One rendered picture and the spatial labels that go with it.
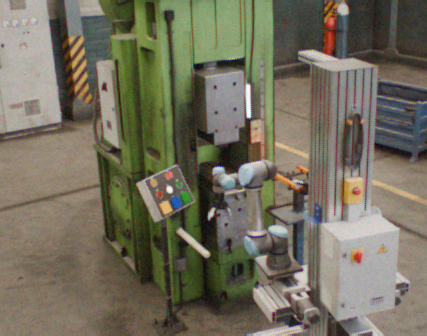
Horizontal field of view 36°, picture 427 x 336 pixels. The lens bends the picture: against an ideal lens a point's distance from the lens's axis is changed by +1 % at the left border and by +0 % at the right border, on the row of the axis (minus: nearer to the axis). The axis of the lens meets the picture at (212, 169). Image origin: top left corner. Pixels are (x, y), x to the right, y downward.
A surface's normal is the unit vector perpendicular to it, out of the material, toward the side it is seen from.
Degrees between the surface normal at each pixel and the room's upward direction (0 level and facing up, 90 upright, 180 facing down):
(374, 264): 90
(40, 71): 90
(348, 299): 91
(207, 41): 90
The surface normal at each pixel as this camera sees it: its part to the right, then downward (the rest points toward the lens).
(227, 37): 0.47, 0.29
